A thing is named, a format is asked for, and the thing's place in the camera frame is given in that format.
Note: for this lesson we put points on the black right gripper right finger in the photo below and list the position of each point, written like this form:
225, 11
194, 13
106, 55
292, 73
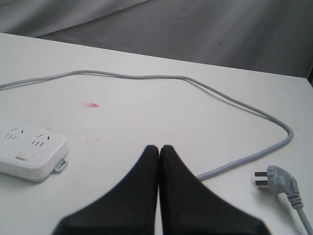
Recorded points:
190, 208

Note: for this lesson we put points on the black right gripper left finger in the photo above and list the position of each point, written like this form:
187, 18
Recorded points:
127, 209

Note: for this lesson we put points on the white five-outlet power strip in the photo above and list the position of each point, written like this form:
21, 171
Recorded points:
31, 154

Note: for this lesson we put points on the grey three-pin plug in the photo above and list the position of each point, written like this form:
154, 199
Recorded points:
278, 180

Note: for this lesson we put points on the grey backdrop cloth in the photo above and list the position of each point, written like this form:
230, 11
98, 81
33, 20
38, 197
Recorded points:
274, 36

